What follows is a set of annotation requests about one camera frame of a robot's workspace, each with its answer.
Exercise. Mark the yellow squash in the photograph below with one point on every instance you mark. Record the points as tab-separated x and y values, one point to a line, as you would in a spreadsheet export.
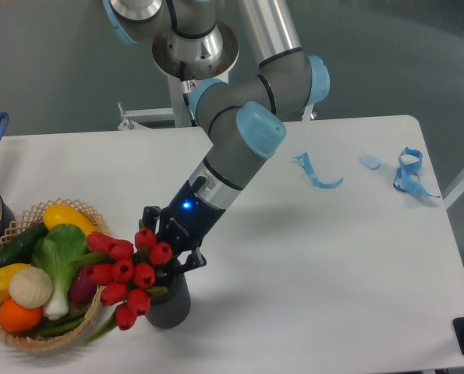
58	214

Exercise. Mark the purple sweet potato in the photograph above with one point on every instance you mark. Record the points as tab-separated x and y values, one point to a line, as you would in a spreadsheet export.
83	288

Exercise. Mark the dark grey ribbed vase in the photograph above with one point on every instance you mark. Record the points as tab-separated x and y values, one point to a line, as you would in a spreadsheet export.
172	308

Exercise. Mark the green bean pods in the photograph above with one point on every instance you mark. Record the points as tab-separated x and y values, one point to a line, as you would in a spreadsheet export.
61	326

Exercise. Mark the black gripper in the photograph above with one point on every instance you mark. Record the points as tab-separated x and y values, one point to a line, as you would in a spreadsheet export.
183	224

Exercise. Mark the dark green cucumber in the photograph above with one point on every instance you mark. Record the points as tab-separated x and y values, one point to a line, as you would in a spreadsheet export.
20	249

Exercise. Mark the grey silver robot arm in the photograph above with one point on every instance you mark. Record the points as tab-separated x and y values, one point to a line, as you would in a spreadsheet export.
243	122

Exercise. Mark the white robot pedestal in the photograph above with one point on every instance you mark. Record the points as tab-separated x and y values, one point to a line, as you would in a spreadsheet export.
179	94

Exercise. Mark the yellow bell pepper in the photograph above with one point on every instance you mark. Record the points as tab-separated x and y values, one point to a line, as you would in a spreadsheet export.
6	275

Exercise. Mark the tangled blue tape strip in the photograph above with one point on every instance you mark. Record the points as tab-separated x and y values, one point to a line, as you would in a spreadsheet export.
407	179

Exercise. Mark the cream white garlic bulb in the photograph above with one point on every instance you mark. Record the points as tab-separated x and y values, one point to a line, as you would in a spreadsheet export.
31	287

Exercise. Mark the orange fruit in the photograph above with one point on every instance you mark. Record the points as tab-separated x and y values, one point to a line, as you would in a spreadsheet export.
15	319

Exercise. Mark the small pale blue cap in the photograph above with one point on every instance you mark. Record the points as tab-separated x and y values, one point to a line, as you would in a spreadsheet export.
371	162

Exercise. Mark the curved blue tape strip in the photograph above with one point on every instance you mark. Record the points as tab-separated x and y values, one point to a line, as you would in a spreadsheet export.
304	161

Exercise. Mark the woven bamboo basket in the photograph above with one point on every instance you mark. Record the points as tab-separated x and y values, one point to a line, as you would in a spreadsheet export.
34	342

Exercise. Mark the green bok choy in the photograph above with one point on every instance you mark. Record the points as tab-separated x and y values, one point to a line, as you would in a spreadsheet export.
56	254

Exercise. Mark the red tulip bouquet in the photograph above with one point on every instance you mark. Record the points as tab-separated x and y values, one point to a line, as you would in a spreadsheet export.
127	272

